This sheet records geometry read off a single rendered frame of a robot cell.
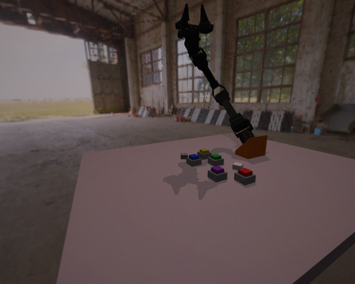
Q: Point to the purple button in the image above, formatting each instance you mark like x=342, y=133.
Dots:
x=217, y=174

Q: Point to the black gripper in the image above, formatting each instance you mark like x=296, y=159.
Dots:
x=204, y=26

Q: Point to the yellow button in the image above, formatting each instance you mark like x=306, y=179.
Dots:
x=204, y=154

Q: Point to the red button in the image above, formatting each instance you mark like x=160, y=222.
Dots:
x=245, y=176

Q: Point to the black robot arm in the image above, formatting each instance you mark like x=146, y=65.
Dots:
x=237, y=121

